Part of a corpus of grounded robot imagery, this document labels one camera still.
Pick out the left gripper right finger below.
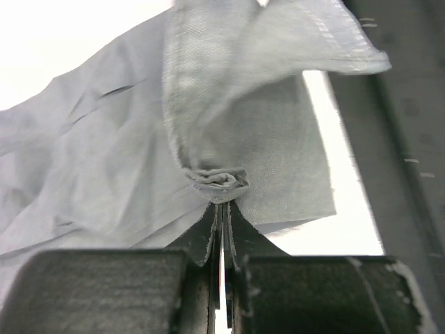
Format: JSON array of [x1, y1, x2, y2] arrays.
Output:
[[222, 201, 290, 333]]

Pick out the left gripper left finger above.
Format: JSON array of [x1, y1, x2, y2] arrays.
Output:
[[166, 204, 221, 334]]

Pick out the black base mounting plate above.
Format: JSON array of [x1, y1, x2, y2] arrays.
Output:
[[330, 1, 444, 326]]

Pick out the grey long sleeve shirt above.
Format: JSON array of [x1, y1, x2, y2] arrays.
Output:
[[1, 1, 390, 295]]

